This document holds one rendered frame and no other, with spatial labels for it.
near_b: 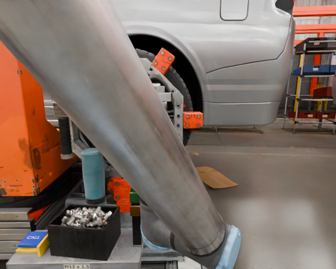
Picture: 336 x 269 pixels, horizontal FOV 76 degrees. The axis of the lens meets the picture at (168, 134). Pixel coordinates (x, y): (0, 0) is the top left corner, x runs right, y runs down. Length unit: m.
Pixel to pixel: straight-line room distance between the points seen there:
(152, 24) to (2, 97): 0.88
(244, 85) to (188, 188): 1.27
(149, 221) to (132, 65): 0.40
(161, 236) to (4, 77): 0.87
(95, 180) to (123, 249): 0.29
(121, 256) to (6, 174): 0.64
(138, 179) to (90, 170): 0.72
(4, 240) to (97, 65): 1.38
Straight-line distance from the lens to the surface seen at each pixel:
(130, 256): 0.84
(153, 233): 0.53
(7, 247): 1.51
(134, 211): 0.78
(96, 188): 0.99
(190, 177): 0.28
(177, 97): 0.97
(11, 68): 1.09
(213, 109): 1.46
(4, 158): 1.17
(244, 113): 1.53
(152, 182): 0.25
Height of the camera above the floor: 1.00
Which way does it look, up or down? 12 degrees down
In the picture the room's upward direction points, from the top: straight up
